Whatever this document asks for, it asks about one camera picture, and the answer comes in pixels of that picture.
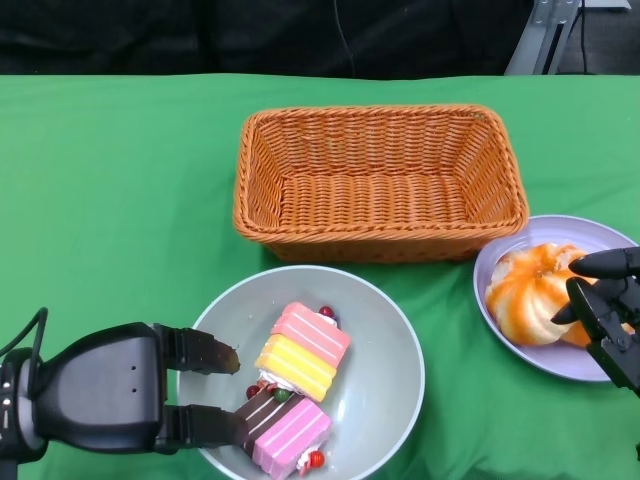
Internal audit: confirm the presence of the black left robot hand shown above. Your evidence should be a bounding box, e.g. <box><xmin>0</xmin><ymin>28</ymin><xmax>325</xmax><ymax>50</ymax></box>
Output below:
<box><xmin>32</xmin><ymin>322</ymin><xmax>251</xmax><ymax>455</ymax></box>

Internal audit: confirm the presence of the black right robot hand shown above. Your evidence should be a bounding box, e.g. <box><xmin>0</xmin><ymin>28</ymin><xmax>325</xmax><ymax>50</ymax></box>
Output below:
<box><xmin>549</xmin><ymin>245</ymin><xmax>640</xmax><ymax>396</ymax></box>

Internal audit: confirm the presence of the orange ring doughnut bread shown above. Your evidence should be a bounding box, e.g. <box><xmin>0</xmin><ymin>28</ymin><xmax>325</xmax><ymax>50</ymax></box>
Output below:
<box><xmin>559</xmin><ymin>319</ymin><xmax>634</xmax><ymax>347</ymax></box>

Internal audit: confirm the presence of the white orange striped bun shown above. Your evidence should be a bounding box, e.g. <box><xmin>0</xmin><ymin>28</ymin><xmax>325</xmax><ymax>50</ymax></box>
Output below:
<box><xmin>485</xmin><ymin>242</ymin><xmax>599</xmax><ymax>347</ymax></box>

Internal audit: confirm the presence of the brown pink layered cake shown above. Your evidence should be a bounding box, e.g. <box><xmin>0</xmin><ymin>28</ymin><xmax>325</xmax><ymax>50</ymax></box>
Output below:
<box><xmin>232</xmin><ymin>388</ymin><xmax>335</xmax><ymax>480</ymax></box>

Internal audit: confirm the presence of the pink yellow layered cake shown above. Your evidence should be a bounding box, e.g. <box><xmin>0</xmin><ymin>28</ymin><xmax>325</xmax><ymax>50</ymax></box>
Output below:
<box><xmin>254</xmin><ymin>301</ymin><xmax>353</xmax><ymax>404</ymax></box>

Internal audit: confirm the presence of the grey-green round bowl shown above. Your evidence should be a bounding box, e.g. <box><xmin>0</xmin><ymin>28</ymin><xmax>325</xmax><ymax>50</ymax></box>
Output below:
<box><xmin>177</xmin><ymin>264</ymin><xmax>427</xmax><ymax>480</ymax></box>

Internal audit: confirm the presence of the white round plate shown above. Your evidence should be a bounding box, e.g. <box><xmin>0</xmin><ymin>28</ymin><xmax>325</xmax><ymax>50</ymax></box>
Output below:
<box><xmin>473</xmin><ymin>214</ymin><xmax>640</xmax><ymax>384</ymax></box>

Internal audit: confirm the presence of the orange wicker basket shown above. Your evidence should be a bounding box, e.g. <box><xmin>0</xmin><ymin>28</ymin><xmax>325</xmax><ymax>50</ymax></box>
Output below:
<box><xmin>232</xmin><ymin>103</ymin><xmax>531</xmax><ymax>264</ymax></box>

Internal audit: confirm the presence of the green tablecloth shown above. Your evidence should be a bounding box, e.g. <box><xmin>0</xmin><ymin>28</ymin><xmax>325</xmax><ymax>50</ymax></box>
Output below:
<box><xmin>0</xmin><ymin>73</ymin><xmax>640</xmax><ymax>480</ymax></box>

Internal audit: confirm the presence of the black backdrop cloth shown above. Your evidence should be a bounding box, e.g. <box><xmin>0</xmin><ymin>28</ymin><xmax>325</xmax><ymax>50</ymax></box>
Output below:
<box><xmin>0</xmin><ymin>0</ymin><xmax>536</xmax><ymax>80</ymax></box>

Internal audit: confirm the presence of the thin black cable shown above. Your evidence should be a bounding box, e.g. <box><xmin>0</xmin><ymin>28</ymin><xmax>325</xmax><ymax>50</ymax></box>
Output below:
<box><xmin>578</xmin><ymin>0</ymin><xmax>592</xmax><ymax>75</ymax></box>

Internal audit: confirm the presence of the grey metal stand frame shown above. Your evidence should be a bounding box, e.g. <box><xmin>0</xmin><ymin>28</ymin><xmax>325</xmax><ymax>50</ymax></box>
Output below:
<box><xmin>504</xmin><ymin>0</ymin><xmax>634</xmax><ymax>76</ymax></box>

